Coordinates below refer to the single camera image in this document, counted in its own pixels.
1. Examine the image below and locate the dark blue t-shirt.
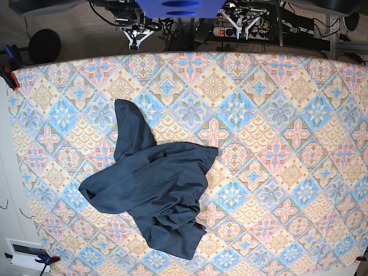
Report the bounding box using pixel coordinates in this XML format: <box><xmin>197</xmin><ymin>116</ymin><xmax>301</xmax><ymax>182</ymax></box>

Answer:
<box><xmin>79</xmin><ymin>99</ymin><xmax>219</xmax><ymax>260</ymax></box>

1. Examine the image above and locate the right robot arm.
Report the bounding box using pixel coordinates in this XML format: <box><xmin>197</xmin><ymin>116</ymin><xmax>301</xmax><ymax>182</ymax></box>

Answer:
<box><xmin>88</xmin><ymin>0</ymin><xmax>162</xmax><ymax>51</ymax></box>

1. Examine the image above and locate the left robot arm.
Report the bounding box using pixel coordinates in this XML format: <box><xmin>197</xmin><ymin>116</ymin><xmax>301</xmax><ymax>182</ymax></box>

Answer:
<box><xmin>213</xmin><ymin>1</ymin><xmax>278</xmax><ymax>40</ymax></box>

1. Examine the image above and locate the white power strip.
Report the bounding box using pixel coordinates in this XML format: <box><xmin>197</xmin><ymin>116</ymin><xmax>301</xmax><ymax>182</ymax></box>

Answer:
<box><xmin>212</xmin><ymin>27</ymin><xmax>268</xmax><ymax>40</ymax></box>

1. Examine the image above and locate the black round stool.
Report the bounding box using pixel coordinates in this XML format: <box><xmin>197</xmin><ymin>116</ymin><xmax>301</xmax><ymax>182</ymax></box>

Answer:
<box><xmin>28</xmin><ymin>29</ymin><xmax>62</xmax><ymax>64</ymax></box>

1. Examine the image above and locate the blue orange clamp upper left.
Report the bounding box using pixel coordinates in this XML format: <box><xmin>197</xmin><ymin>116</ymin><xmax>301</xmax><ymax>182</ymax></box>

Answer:
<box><xmin>1</xmin><ymin>45</ymin><xmax>21</xmax><ymax>91</ymax></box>

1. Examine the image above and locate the blue orange clamp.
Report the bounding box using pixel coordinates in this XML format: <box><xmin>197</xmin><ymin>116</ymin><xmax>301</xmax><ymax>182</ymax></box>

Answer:
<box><xmin>3</xmin><ymin>252</ymin><xmax>60</xmax><ymax>274</ymax></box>
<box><xmin>1</xmin><ymin>45</ymin><xmax>21</xmax><ymax>91</ymax></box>

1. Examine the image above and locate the patterned colourful tablecloth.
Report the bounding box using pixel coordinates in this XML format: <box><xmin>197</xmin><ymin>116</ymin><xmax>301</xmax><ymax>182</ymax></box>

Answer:
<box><xmin>6</xmin><ymin>52</ymin><xmax>367</xmax><ymax>275</ymax></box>

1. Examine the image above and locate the blue orange clamp lower left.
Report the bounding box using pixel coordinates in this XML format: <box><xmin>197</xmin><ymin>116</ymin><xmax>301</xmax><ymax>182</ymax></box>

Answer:
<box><xmin>3</xmin><ymin>252</ymin><xmax>60</xmax><ymax>274</ymax></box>

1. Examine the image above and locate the white floor vent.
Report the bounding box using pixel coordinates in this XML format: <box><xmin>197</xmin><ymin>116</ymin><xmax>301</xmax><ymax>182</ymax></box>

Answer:
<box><xmin>5</xmin><ymin>237</ymin><xmax>48</xmax><ymax>272</ymax></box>

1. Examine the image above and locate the orange clamp lower right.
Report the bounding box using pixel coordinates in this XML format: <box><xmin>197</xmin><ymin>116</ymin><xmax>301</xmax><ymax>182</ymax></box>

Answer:
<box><xmin>355</xmin><ymin>256</ymin><xmax>367</xmax><ymax>262</ymax></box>

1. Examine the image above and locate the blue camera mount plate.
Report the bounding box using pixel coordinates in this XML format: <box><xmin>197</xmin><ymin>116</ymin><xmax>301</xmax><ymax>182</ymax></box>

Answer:
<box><xmin>136</xmin><ymin>0</ymin><xmax>225</xmax><ymax>18</ymax></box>

